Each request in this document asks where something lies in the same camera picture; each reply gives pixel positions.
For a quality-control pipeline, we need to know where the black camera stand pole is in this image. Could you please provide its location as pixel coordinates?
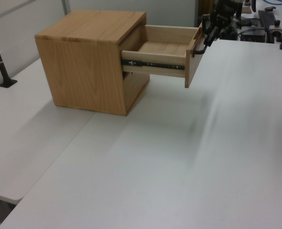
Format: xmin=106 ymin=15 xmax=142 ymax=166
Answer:
xmin=0 ymin=20 xmax=18 ymax=88

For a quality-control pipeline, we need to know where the emergency stop button box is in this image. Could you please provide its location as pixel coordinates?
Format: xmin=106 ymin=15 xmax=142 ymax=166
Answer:
xmin=268 ymin=20 xmax=282 ymax=43

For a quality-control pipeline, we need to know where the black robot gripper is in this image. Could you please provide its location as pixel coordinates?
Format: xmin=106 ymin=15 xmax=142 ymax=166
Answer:
xmin=201 ymin=0 xmax=237 ymax=46

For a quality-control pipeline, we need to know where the black electronics box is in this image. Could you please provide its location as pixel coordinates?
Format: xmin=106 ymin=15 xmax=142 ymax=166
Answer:
xmin=240 ymin=30 xmax=267 ymax=43

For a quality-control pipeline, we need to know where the wooden drawer with slot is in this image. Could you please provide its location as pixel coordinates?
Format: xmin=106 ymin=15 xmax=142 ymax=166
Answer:
xmin=123 ymin=71 xmax=151 ymax=113

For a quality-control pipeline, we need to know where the wooden drawer with black handle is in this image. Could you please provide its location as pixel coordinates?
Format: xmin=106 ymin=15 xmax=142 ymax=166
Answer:
xmin=121 ymin=24 xmax=207 ymax=89

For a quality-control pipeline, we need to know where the black computer keyboard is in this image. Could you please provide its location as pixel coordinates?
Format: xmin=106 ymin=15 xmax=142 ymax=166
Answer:
xmin=258 ymin=10 xmax=277 ymax=29

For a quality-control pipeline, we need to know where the black padded device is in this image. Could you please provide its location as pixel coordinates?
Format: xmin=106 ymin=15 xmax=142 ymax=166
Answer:
xmin=236 ymin=18 xmax=252 ymax=30

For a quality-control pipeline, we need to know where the light wooden drawer cabinet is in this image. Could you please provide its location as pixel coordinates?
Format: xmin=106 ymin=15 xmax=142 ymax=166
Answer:
xmin=34 ymin=9 xmax=151 ymax=117

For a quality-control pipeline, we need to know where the black metal drawer slide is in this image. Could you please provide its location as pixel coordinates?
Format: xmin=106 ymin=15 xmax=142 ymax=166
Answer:
xmin=121 ymin=58 xmax=186 ymax=71

